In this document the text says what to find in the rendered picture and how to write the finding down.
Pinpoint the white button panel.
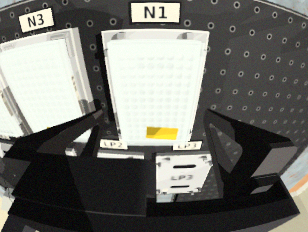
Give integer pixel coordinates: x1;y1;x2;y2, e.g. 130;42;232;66
0;185;15;212

